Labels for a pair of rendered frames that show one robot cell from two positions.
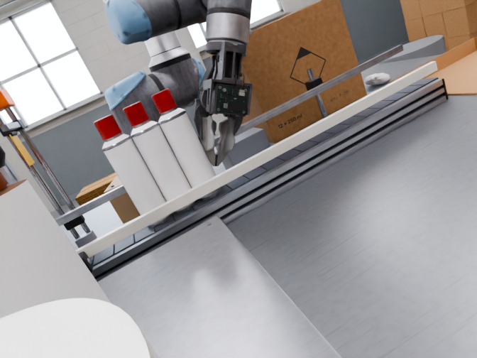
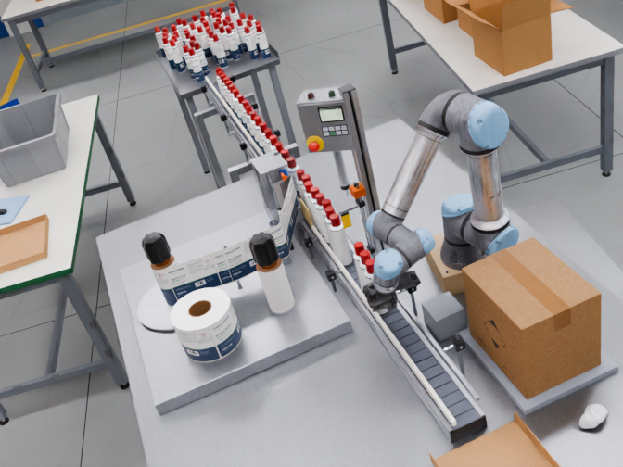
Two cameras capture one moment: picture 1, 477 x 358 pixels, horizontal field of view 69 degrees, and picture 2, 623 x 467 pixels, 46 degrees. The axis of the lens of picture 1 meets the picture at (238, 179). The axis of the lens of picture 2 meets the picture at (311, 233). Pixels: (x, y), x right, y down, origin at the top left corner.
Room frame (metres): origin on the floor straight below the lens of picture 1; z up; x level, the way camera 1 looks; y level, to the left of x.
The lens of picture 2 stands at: (0.47, -1.73, 2.50)
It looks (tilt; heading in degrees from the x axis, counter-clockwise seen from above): 35 degrees down; 90
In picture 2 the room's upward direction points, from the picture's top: 16 degrees counter-clockwise
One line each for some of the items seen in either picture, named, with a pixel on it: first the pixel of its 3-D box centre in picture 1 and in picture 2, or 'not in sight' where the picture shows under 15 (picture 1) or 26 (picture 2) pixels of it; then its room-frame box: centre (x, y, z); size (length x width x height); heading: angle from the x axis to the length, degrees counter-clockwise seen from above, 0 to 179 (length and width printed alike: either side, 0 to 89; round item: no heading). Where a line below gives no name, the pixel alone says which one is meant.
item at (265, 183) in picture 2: not in sight; (278, 189); (0.39, 0.74, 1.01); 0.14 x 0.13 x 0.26; 102
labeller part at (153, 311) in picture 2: not in sight; (179, 300); (-0.06, 0.40, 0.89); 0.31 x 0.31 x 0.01
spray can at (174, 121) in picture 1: (186, 145); (375, 286); (0.62, 0.06, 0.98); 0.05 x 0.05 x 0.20
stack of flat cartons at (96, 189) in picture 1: (107, 192); not in sight; (4.55, 1.66, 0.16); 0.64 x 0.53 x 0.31; 96
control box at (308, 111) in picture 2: not in sight; (329, 120); (0.63, 0.47, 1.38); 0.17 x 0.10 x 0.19; 157
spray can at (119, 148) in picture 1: (133, 171); (363, 269); (0.60, 0.16, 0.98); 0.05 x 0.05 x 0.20
